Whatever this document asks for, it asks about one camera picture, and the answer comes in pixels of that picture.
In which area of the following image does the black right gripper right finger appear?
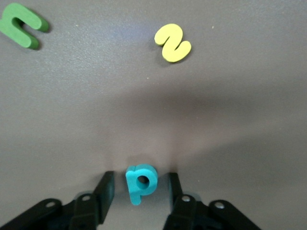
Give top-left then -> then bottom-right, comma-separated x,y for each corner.
164,172 -> 206,230

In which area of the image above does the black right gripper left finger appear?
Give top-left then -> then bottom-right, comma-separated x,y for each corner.
69,171 -> 115,230

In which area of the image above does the teal foam letter p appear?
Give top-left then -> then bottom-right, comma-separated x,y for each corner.
125,163 -> 159,206

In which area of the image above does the yellow foam letter s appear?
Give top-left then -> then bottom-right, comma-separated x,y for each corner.
154,23 -> 192,63

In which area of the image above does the green foam letter u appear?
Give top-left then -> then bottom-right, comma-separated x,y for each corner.
0,2 -> 50,50

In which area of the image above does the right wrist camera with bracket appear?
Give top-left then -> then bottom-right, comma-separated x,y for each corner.
0,198 -> 262,230

